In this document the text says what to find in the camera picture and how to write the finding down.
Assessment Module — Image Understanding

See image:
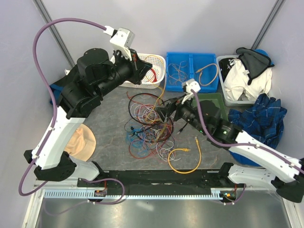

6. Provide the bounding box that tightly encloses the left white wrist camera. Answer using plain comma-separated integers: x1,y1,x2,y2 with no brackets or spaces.
104,26,135,60

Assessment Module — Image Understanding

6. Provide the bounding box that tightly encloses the blue cap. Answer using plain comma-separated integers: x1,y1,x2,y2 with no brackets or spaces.
255,49,275,66

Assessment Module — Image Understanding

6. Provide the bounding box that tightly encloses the beige bucket hat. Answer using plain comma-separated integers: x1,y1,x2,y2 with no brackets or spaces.
64,123,96,162

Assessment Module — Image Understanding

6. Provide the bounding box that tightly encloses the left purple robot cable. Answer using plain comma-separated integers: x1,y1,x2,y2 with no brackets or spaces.
18,18,126,216

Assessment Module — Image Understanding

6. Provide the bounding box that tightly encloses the slotted cable duct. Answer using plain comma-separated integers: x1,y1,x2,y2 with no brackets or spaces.
44,185,224,200

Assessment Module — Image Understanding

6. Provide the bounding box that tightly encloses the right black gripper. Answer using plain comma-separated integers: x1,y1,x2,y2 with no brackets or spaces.
154,92,208,134

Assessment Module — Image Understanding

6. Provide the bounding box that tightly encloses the thin blue wire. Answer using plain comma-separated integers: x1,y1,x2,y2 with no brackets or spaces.
125,128,157,152

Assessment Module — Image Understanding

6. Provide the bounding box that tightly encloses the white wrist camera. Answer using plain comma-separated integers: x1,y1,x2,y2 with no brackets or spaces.
104,26,135,60
181,78,200,105

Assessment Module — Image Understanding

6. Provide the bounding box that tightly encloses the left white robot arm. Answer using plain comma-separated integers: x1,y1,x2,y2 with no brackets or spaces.
24,48,152,187

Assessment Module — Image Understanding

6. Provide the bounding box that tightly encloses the white perforated plastic basket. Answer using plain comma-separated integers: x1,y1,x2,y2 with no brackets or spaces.
121,53,166,89

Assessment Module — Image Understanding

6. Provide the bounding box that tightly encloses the white garment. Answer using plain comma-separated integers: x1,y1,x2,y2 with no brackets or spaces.
224,58,272,101

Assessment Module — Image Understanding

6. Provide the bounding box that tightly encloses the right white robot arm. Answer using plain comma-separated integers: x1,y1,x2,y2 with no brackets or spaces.
156,98,304,203

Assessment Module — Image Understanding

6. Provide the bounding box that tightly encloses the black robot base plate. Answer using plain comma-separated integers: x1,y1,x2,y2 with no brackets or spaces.
77,169,238,197

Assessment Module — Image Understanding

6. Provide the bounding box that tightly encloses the grey black-trimmed cloth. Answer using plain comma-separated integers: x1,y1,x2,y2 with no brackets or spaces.
236,47,273,85

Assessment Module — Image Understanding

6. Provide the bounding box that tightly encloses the black thick cable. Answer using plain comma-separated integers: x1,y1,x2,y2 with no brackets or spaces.
128,92,188,136

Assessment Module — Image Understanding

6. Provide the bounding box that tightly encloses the black and blue jacket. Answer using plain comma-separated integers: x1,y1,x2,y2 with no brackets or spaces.
50,65,78,104

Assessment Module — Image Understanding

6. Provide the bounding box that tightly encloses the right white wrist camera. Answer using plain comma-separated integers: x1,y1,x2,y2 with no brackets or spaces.
181,78,200,105

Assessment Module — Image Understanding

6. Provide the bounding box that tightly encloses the blue divided plastic bin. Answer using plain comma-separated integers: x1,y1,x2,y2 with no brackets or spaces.
165,52,219,93

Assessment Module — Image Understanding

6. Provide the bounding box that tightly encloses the grey plastic tub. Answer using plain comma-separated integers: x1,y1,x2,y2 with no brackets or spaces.
217,56,260,107

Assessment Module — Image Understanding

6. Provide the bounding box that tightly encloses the green plastic tray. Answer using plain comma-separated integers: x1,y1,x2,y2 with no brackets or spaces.
198,93,228,121

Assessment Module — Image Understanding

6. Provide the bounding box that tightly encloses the blue plaid shirt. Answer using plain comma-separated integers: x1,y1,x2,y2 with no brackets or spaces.
227,93,287,166

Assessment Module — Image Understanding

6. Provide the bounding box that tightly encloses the yellow ethernet cable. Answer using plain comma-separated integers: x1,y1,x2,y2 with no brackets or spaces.
196,63,219,86
167,137,202,174

